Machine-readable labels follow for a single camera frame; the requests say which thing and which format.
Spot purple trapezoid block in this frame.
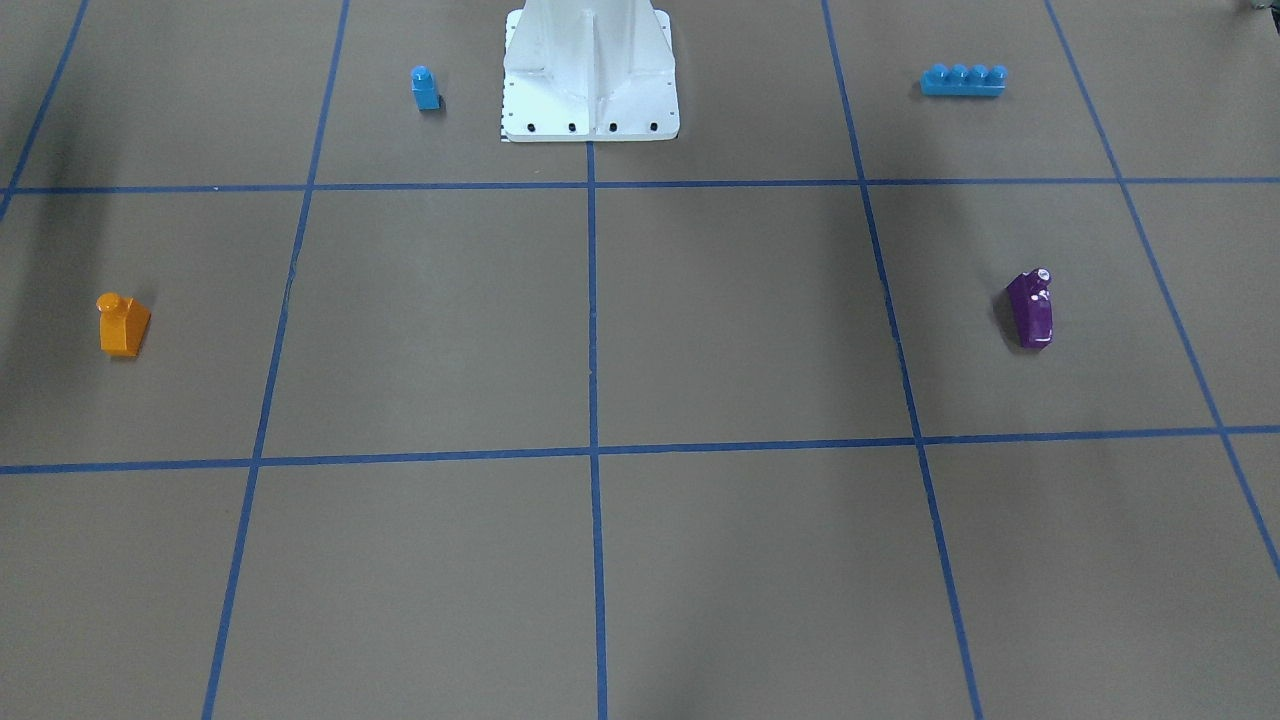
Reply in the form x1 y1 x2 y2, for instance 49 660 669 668
1005 266 1053 350

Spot orange trapezoid block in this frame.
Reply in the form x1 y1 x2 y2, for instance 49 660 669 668
97 292 151 357

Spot small blue block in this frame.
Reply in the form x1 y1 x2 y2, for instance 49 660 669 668
410 65 442 111

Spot long blue studded brick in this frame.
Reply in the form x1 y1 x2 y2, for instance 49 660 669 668
919 63 1009 97

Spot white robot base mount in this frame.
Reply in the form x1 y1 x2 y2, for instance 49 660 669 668
500 1 681 143

